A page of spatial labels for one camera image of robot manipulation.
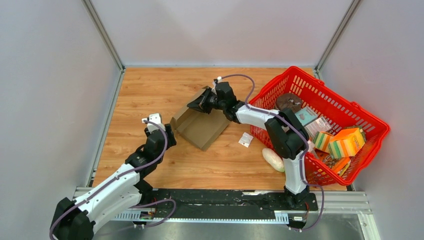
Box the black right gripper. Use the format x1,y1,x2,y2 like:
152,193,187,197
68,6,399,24
187,87,226,115

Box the brown cardboard box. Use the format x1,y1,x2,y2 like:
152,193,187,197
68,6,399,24
170,104,230,151

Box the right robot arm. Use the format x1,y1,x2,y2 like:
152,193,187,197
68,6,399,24
187,82,310,210

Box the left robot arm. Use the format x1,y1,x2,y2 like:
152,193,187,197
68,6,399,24
49,118,177,240

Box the teal small box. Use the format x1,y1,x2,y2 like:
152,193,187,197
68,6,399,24
295,106,318,126

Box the small white packet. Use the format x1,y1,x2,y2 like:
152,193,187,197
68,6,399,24
238,132,254,148

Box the brown round chocolate cake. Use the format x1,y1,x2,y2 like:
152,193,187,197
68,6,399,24
275,93,303,113

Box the pink transparent packet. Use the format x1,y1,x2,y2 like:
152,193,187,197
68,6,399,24
304,116,332,139

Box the striped colourful sponge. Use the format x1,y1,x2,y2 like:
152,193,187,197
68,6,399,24
312,131,334,154

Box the red plastic basket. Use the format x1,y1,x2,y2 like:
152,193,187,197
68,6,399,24
249,66,391,186

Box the orange sponge pack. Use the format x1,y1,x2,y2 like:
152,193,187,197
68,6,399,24
327,126,367,159

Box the orange snack bag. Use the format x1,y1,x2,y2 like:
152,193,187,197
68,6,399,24
323,155,351,177

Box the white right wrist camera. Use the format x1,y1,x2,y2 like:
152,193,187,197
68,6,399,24
211,76,222,95

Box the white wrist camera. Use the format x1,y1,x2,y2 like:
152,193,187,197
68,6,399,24
141,113,162,125
211,76,222,95

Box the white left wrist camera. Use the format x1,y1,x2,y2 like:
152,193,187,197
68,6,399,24
141,113,162,125

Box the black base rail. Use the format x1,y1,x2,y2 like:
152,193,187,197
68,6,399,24
114,188,320,228

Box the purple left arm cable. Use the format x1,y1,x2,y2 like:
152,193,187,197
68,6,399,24
48,119,178,240

